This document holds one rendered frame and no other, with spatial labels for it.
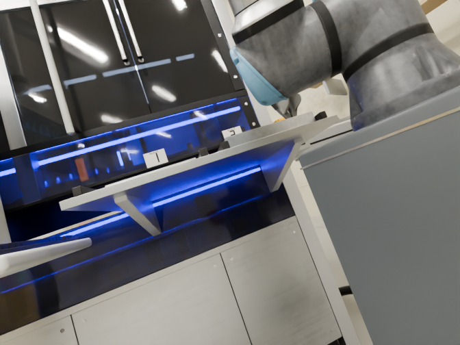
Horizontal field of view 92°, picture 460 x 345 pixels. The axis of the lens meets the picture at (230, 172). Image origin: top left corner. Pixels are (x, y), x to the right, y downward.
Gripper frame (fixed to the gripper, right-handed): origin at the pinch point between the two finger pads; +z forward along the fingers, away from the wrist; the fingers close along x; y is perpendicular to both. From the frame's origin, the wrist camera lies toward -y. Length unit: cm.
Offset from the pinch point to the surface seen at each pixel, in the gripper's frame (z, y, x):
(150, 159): -10, -36, -43
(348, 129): 2, -47, 58
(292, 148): 7.5, -4.4, -0.4
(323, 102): -69, -223, 192
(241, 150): 5.2, 3.9, -18.0
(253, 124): -12.1, -35.9, 3.5
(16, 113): -42, -36, -85
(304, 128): 4.6, 3.9, 0.3
